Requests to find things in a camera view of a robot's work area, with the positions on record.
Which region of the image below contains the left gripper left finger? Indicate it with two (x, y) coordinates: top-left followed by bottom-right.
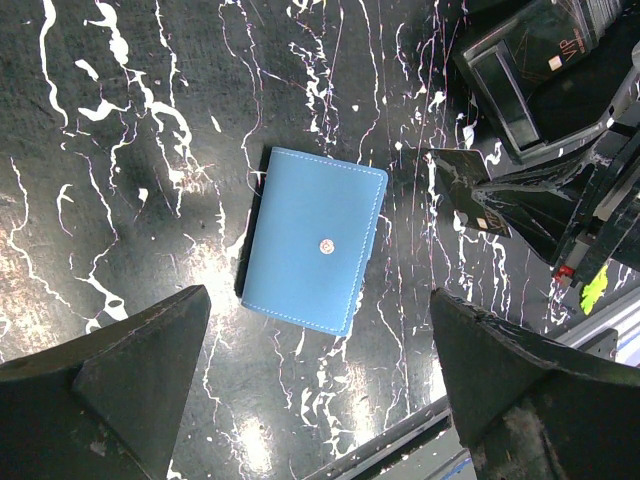
(1, 285), (211, 479)

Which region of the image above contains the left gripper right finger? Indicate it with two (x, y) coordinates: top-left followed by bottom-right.
(430, 288), (639, 479)

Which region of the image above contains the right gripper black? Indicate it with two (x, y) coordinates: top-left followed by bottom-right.
(472, 45), (639, 287)

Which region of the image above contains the black VIP credit card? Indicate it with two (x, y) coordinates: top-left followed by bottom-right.
(430, 149), (511, 238)

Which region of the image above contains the blue card holder wallet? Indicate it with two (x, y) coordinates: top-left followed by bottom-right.
(241, 147), (388, 336)

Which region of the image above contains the black card box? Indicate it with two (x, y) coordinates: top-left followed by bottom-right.
(454, 0), (639, 165)

